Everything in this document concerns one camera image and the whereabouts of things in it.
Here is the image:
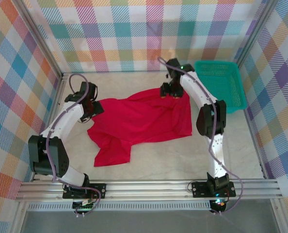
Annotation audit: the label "red t-shirt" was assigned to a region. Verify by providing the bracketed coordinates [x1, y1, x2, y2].
[87, 87, 193, 167]

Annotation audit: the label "teal plastic mesh basket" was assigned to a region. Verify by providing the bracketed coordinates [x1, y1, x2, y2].
[194, 60, 248, 114]

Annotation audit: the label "green circuit board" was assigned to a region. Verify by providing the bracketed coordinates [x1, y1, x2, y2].
[72, 200, 96, 212]

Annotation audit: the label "black orange controller module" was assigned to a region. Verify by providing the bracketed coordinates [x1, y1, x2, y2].
[210, 198, 228, 212]

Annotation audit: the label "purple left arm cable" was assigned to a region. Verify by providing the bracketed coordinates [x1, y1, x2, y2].
[46, 73, 102, 216]

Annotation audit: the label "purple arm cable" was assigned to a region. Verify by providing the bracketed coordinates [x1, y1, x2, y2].
[158, 57, 244, 216]
[46, 73, 102, 216]

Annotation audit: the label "aluminium frame post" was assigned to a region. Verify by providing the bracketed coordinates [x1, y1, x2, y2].
[235, 0, 279, 70]
[14, 0, 69, 81]

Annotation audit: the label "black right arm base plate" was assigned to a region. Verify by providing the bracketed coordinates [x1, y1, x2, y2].
[191, 181, 237, 198]

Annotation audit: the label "aluminium mounting rail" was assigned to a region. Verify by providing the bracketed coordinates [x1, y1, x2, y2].
[15, 179, 283, 202]

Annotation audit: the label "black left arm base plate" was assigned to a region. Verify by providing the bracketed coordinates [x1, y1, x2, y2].
[62, 183, 107, 200]

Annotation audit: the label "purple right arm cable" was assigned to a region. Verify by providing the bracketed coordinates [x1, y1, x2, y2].
[158, 57, 244, 216]

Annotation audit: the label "grey slotted cable duct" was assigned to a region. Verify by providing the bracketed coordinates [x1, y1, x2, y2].
[27, 202, 211, 211]

